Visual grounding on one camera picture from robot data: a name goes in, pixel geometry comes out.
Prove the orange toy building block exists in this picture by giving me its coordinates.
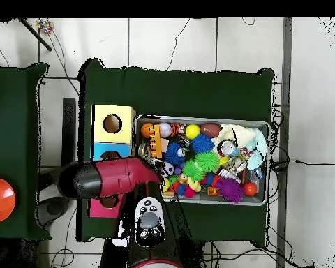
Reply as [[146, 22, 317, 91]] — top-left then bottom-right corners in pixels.
[[149, 124, 163, 159]]

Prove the wooden box with three holes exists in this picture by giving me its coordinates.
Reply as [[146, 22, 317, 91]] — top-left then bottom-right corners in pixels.
[[87, 104, 137, 219]]

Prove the silver mesh bin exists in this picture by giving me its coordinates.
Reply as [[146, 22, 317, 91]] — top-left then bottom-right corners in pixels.
[[130, 114, 271, 207]]

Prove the white toy baseball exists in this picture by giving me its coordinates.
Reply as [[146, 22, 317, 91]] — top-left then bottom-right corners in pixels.
[[158, 122, 173, 139]]

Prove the orange toy basketball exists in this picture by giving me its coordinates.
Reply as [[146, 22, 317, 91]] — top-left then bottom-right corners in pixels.
[[140, 122, 155, 140]]

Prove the smooth yellow ball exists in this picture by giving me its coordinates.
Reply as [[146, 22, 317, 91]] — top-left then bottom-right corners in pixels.
[[185, 124, 202, 140]]

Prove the blue koosh ball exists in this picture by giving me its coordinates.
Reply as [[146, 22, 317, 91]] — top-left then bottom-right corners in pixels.
[[190, 133, 216, 155]]

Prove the brown toy football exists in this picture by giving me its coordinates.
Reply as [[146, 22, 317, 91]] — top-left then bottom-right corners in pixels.
[[199, 123, 222, 138]]

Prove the dark green tablecloth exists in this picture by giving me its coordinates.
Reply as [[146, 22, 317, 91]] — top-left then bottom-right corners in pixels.
[[76, 57, 276, 249], [0, 62, 52, 241]]

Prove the purple spiky ball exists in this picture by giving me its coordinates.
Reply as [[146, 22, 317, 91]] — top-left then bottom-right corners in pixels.
[[215, 176, 246, 204]]

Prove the small orange-red ball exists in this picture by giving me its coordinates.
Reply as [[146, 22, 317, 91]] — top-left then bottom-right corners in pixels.
[[243, 182, 258, 197]]

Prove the black rod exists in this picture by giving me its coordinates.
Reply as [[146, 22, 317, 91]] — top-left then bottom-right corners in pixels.
[[17, 17, 53, 52]]

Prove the orange plastic bowl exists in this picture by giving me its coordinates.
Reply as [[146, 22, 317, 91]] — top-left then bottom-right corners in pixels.
[[0, 176, 17, 223]]

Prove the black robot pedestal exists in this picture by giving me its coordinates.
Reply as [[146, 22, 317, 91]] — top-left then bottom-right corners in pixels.
[[181, 239, 207, 268]]

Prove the grey floor cable cover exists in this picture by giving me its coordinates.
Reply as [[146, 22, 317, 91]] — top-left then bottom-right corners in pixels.
[[276, 17, 293, 268]]

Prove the black cable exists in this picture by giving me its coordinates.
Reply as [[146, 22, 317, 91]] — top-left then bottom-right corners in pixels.
[[269, 158, 335, 172]]

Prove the colourful rope toy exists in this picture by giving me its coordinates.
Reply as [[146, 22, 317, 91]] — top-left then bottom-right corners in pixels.
[[34, 19, 54, 36]]

